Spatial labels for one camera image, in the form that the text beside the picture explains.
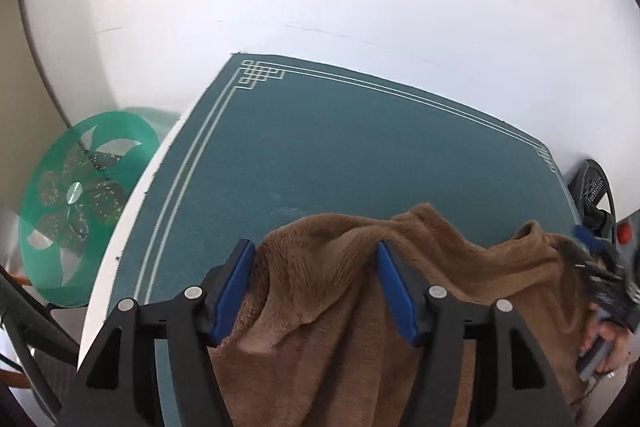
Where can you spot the teal table mat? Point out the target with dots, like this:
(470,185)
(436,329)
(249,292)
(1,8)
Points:
(274,139)

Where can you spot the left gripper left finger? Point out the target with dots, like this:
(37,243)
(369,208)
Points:
(116,383)

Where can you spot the red ball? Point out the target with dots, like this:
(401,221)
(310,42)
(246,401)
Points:
(624,233)

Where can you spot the brown fleece garment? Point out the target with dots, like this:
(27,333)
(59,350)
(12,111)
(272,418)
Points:
(315,345)

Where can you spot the person right hand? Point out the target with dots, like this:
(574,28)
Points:
(604,347)

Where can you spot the black mesh chair right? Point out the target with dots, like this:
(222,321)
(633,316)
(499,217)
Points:
(593,199)

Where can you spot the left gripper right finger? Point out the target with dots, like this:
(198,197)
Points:
(513,383)

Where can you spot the green round flower disc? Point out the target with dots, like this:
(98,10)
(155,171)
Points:
(76,195)

